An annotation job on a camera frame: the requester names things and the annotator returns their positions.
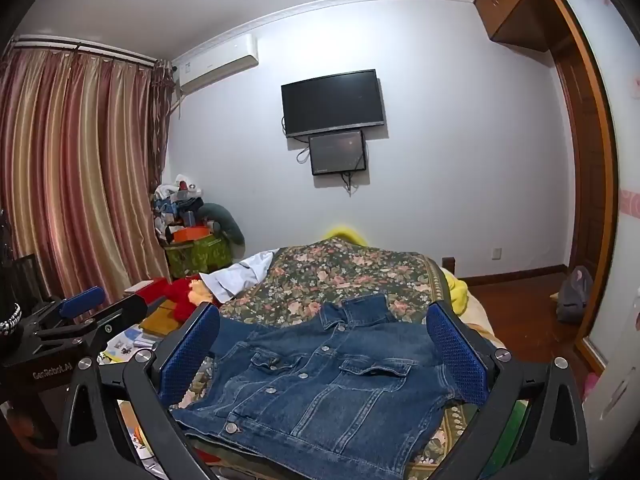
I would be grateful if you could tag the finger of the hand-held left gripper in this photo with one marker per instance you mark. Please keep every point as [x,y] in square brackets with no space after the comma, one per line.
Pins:
[82,302]
[117,317]

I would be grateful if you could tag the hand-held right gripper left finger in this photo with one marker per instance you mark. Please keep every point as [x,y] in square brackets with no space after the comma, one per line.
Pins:
[190,355]

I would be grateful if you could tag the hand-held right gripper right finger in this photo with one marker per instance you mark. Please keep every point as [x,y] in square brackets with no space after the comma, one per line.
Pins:
[457,355]

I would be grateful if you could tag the blue denim jacket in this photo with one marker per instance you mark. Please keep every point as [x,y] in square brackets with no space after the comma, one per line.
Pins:
[320,390]

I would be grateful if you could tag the person's left forearm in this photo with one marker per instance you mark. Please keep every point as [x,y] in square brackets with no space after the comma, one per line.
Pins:
[7,290]

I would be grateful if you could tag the pile of clothes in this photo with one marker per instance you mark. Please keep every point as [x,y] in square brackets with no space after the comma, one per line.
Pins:
[175,205]

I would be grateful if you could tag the pile of printed papers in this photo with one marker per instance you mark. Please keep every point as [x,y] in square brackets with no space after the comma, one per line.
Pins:
[127,345]

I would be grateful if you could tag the brown cardboard sheet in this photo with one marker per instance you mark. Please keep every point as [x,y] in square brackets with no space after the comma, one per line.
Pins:
[160,321]

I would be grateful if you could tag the red plush toy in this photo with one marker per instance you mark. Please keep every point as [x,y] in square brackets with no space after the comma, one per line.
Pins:
[182,297]

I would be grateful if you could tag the yellow blanket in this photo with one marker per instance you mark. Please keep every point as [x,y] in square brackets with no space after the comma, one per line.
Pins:
[457,292]

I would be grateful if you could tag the white shirt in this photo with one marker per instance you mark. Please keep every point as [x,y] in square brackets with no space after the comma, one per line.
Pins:
[235,275]

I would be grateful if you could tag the green box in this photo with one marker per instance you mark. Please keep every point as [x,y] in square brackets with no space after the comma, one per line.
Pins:
[200,257]

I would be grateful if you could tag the orange box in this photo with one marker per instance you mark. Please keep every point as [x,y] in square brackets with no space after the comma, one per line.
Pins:
[192,234]

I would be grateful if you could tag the grey backpack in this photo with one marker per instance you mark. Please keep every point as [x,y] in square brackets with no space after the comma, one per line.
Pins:
[575,295]

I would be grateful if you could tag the striped red gold curtain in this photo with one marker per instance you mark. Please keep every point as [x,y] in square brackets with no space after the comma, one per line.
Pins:
[75,170]

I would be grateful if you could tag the grey pillow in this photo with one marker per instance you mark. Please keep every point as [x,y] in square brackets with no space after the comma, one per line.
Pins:
[227,222]

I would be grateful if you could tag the floral blanket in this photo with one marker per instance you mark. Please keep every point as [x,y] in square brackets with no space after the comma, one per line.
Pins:
[340,280]

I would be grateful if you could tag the small black monitor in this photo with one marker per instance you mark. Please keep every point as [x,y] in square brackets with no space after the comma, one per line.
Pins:
[337,152]

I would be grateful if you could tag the white air conditioner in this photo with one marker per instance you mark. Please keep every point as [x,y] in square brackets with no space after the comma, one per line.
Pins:
[220,65]

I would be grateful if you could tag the white wardrobe door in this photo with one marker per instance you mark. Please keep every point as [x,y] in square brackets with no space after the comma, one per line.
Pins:
[622,135]

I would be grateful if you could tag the wooden upper cabinet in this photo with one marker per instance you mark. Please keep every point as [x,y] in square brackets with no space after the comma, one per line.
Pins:
[505,5]

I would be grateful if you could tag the wooden bed post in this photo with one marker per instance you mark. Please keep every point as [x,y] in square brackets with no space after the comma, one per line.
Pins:
[448,264]

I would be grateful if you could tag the wooden door frame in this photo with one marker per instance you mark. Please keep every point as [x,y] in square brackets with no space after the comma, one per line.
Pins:
[592,170]

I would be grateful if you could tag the black wall television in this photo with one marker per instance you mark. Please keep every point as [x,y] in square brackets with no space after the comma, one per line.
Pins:
[332,102]

